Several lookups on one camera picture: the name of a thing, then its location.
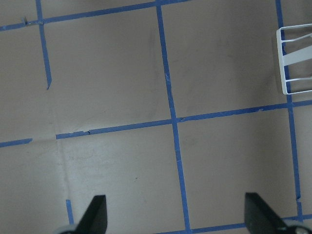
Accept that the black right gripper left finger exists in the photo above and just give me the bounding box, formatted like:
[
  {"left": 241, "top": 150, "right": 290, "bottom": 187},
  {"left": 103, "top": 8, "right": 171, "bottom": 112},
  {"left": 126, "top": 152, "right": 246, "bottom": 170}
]
[{"left": 75, "top": 195, "right": 108, "bottom": 234}]

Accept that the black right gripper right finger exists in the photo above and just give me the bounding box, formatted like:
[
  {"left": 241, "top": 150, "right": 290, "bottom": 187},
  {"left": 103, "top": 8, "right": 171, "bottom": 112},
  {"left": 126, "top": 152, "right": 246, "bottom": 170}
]
[{"left": 244, "top": 193, "right": 294, "bottom": 234}]

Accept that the white wire cup rack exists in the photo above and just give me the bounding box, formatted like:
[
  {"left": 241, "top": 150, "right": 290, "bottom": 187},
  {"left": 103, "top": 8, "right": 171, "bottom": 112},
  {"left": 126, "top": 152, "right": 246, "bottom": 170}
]
[{"left": 276, "top": 23, "right": 312, "bottom": 95}]

